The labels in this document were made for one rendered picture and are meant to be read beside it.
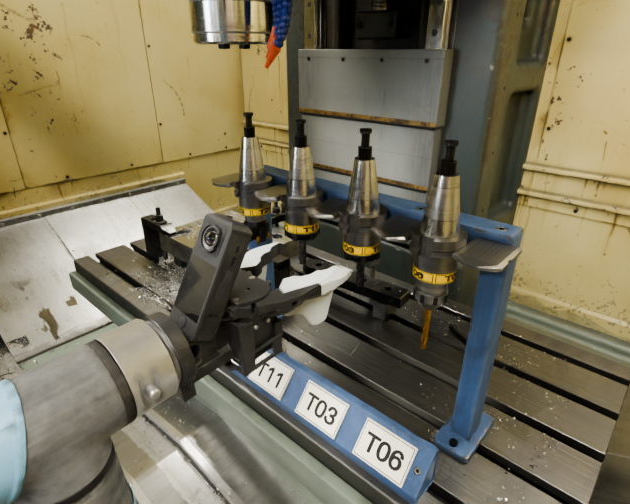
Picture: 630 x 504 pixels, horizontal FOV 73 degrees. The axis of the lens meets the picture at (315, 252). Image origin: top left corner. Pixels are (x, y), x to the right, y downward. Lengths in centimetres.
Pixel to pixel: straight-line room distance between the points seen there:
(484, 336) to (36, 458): 47
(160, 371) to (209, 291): 8
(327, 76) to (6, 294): 118
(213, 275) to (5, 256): 141
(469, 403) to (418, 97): 77
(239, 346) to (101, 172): 156
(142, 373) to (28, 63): 154
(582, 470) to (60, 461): 62
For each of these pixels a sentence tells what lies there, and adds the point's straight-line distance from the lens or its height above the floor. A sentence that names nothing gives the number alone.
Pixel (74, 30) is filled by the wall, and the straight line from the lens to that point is 188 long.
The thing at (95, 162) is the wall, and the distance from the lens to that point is 191.
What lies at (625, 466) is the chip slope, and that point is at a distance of 98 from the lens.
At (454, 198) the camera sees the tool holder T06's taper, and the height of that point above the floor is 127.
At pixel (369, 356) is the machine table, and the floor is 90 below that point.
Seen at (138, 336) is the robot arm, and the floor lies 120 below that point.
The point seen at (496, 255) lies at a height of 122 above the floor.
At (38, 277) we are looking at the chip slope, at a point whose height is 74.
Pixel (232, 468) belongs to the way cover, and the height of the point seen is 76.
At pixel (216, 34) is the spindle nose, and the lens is 88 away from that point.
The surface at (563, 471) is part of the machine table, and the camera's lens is 73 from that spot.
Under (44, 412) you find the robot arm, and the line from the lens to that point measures 36.
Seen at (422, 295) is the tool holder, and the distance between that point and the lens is 53.
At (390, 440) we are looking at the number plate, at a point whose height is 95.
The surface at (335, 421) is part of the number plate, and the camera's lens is 66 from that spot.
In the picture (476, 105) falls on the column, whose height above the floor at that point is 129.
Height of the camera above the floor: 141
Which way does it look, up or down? 25 degrees down
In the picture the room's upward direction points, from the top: straight up
